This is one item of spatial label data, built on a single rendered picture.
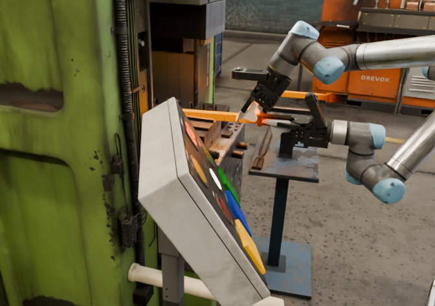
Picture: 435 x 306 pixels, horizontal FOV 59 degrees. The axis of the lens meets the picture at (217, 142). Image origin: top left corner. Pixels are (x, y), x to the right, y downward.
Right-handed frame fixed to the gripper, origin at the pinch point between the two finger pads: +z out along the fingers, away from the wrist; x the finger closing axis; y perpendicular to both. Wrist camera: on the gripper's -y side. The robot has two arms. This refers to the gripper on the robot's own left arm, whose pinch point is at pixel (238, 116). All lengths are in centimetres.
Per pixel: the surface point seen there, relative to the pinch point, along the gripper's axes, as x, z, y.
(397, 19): 334, -44, 77
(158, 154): -66, -16, -7
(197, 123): -4.7, 8.1, -9.8
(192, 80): 22.9, 8.4, -22.6
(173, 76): 22.9, 11.6, -29.8
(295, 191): 131, 80, 65
